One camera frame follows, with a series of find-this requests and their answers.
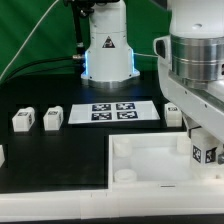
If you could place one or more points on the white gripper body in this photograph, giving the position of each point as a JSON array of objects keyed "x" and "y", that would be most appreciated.
[{"x": 206, "y": 108}]

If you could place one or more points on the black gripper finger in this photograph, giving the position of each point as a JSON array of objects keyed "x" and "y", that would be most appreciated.
[
  {"x": 220, "y": 157},
  {"x": 190, "y": 125}
]

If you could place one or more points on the white square tabletop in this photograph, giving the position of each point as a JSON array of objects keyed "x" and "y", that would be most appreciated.
[{"x": 164, "y": 161}]

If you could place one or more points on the white sheet with AprilTags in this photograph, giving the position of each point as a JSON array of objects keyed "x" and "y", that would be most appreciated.
[{"x": 113, "y": 112}]

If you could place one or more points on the white L-shaped obstacle fence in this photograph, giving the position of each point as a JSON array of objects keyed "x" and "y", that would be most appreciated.
[{"x": 106, "y": 203}]

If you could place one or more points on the white block at left edge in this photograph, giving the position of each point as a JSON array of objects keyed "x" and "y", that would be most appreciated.
[{"x": 2, "y": 157}]

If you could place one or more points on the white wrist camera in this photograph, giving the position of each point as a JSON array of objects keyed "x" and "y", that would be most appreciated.
[{"x": 162, "y": 48}]

